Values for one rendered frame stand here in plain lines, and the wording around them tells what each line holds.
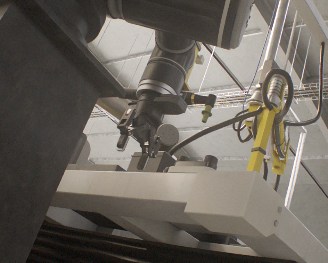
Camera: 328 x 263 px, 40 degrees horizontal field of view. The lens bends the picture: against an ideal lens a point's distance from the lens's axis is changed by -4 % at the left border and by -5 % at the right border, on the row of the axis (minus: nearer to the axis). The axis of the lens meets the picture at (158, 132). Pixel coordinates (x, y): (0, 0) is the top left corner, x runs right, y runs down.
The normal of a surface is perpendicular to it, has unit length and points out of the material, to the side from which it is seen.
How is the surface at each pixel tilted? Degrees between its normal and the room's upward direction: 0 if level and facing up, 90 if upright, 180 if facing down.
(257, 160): 90
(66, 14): 90
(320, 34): 180
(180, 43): 152
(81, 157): 90
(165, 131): 90
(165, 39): 167
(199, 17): 135
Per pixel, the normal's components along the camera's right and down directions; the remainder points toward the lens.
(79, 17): 0.88, 0.12
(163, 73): 0.09, -0.40
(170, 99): -0.14, -0.47
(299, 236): 0.73, -0.04
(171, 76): 0.45, -0.24
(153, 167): -0.59, -0.52
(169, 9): -0.24, 0.29
